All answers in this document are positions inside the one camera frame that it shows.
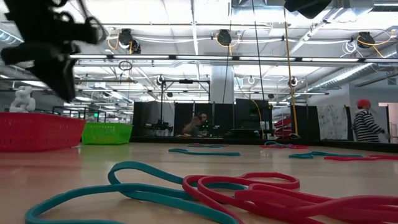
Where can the black computer monitor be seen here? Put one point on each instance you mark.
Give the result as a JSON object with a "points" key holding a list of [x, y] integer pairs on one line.
{"points": [[252, 115]]}

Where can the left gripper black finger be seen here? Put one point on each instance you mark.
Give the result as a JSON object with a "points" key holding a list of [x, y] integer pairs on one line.
{"points": [[66, 81], [48, 71]]}

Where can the green plastic basket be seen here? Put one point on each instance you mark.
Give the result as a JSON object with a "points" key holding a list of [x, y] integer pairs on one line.
{"points": [[107, 133]]}

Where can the small hanging reel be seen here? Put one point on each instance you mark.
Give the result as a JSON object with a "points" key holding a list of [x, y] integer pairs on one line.
{"points": [[160, 80], [251, 80], [293, 81]]}

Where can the white robot figure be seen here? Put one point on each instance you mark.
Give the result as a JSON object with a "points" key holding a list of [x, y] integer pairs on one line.
{"points": [[22, 101]]}

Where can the black tabletop robot arm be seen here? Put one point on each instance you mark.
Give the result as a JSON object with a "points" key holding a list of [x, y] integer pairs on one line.
{"points": [[161, 126]]}

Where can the red storage rack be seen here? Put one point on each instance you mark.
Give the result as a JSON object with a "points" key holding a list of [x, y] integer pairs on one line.
{"points": [[283, 127]]}

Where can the black partition panel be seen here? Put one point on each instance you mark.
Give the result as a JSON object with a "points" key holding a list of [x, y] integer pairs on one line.
{"points": [[217, 118], [306, 123], [143, 118]]}

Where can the white building pillar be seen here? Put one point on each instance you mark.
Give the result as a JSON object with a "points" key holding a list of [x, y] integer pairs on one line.
{"points": [[222, 84]]}

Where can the teal rubber band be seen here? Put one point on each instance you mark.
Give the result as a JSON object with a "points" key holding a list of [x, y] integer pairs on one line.
{"points": [[272, 143], [208, 145], [93, 190], [311, 154], [202, 153]]}

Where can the person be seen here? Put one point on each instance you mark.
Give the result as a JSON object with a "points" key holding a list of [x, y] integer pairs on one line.
{"points": [[192, 127], [365, 124]]}

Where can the rubber band pile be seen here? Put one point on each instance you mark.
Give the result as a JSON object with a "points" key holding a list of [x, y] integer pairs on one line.
{"points": [[292, 146]]}

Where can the black camera rig frame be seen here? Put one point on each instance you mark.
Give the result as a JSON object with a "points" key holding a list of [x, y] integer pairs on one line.
{"points": [[186, 81]]}

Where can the red plastic basket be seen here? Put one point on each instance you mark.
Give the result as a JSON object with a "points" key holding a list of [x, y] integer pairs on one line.
{"points": [[40, 132]]}

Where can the white patterned cloth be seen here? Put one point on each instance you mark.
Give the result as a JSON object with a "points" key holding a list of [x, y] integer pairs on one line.
{"points": [[332, 121]]}

